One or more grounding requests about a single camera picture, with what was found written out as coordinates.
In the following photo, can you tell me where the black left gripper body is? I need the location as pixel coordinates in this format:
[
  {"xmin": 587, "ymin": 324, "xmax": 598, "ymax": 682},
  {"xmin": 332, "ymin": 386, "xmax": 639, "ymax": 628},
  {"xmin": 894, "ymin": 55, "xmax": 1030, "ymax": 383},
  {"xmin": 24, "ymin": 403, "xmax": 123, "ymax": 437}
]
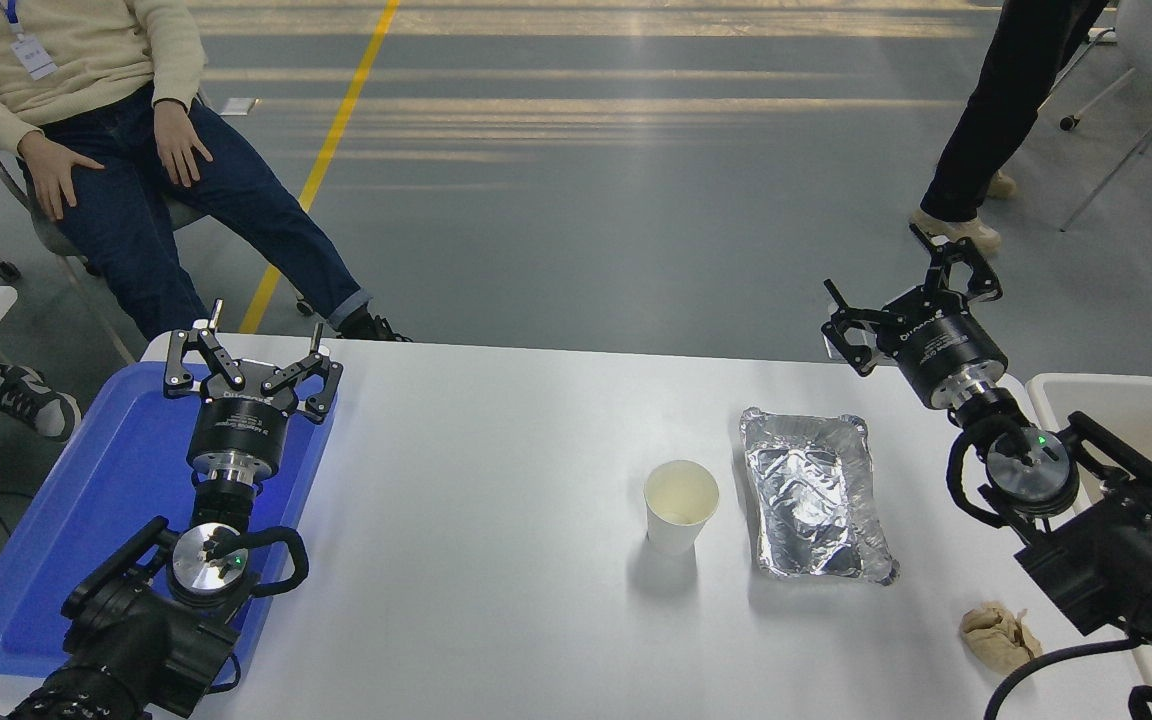
[{"xmin": 186, "ymin": 365, "xmax": 301, "ymax": 463}]

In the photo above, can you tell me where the seated person's right hand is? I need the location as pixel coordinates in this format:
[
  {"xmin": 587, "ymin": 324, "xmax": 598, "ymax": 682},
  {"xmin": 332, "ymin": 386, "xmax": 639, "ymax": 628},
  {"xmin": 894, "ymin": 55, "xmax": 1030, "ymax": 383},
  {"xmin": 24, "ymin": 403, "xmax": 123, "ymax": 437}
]
[{"xmin": 16, "ymin": 130, "xmax": 105, "ymax": 223}]

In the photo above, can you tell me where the large pale bin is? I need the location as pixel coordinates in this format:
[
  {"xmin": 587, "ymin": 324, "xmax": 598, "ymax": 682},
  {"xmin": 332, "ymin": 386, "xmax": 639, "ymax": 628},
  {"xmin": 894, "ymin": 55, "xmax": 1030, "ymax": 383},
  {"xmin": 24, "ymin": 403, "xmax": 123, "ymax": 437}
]
[{"xmin": 1024, "ymin": 372, "xmax": 1152, "ymax": 720}]

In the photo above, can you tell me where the standing person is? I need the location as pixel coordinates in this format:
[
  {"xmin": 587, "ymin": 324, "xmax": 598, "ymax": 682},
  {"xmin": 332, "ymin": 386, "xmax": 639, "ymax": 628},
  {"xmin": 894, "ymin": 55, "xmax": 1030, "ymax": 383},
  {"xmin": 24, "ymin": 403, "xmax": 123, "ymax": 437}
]
[{"xmin": 908, "ymin": 0, "xmax": 1112, "ymax": 256}]

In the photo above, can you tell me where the grey office chair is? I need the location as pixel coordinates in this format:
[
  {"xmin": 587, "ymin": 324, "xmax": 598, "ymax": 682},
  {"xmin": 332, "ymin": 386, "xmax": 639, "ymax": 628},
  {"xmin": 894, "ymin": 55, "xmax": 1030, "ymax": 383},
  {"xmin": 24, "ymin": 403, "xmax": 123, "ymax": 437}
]
[{"xmin": 0, "ymin": 90, "xmax": 317, "ymax": 366}]

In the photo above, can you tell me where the blue plastic tray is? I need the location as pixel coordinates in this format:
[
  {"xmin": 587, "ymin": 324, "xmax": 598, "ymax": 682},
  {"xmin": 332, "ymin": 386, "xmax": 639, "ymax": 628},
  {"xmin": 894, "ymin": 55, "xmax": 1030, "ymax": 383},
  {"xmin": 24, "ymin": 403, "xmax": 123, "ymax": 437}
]
[{"xmin": 0, "ymin": 361, "xmax": 337, "ymax": 691}]

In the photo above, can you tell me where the seated person's left hand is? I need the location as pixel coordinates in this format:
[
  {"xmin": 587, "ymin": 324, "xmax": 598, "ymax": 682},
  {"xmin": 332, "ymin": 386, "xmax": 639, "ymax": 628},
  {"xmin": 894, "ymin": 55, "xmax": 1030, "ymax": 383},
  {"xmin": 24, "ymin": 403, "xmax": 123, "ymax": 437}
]
[{"xmin": 153, "ymin": 100, "xmax": 214, "ymax": 189}]

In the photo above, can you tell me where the crumpled tan paper ball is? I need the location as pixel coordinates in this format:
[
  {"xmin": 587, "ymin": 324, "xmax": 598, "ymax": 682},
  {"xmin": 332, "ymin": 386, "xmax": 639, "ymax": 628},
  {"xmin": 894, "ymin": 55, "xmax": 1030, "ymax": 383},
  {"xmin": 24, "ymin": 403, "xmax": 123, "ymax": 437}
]
[{"xmin": 958, "ymin": 600, "xmax": 1045, "ymax": 677}]

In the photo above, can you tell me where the silver foil tray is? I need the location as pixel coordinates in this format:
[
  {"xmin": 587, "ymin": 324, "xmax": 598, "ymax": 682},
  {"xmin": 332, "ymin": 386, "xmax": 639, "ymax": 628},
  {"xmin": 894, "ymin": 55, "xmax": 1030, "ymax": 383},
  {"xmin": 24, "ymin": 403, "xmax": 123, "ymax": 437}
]
[{"xmin": 739, "ymin": 406, "xmax": 901, "ymax": 586}]

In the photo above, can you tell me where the seated person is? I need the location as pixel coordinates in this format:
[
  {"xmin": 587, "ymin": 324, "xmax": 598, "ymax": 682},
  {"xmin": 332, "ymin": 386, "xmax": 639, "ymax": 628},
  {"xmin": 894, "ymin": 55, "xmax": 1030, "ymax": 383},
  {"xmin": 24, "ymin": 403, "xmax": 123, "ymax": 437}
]
[{"xmin": 0, "ymin": 0, "xmax": 412, "ymax": 443}]

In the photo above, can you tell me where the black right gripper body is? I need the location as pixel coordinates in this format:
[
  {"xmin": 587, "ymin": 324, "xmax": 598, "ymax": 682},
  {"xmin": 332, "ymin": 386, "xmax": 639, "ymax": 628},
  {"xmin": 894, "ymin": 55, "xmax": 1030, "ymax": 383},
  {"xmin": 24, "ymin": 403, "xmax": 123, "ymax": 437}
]
[{"xmin": 881, "ymin": 290, "xmax": 1009, "ymax": 409}]

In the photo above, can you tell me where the white paper cup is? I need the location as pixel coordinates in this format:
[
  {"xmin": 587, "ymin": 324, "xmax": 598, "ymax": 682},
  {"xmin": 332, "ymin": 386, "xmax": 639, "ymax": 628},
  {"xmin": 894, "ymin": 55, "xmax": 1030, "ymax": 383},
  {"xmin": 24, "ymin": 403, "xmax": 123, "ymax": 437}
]
[{"xmin": 643, "ymin": 459, "xmax": 721, "ymax": 557}]

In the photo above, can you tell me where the white chair with metal legs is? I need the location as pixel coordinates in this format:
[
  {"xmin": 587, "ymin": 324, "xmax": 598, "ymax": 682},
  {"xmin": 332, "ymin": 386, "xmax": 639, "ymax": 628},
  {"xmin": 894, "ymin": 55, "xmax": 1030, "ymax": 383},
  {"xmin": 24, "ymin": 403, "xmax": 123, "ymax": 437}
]
[{"xmin": 1011, "ymin": 0, "xmax": 1152, "ymax": 233}]

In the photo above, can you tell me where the white name badge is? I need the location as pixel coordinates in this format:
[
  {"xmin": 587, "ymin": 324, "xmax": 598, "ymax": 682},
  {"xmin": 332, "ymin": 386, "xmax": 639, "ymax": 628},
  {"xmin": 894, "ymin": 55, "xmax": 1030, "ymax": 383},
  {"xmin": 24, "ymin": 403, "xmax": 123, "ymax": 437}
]
[{"xmin": 11, "ymin": 38, "xmax": 58, "ymax": 81}]

